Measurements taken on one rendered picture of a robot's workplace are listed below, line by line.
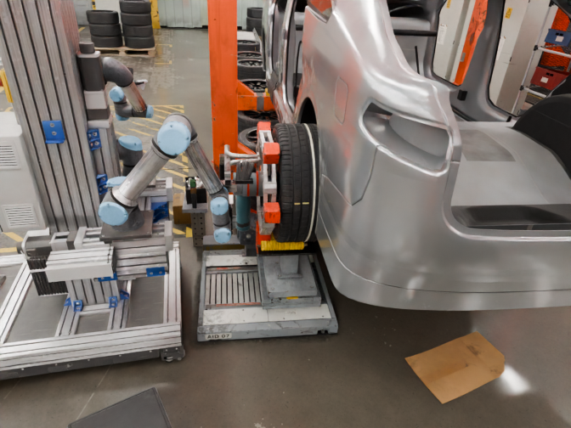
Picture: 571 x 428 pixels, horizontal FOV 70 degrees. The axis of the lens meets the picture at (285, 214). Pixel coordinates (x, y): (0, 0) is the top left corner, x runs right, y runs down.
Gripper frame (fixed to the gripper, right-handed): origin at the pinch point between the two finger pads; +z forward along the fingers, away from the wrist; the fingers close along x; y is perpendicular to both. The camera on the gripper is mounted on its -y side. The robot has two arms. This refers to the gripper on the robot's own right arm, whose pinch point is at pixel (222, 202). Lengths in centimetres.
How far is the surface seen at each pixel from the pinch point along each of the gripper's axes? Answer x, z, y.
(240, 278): -11, 31, -77
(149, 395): 31, -74, -49
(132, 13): 189, 826, 4
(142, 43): 175, 826, -57
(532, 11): -395, 347, 76
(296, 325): -42, -17, -75
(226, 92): -4, 65, 40
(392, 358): -95, -39, -83
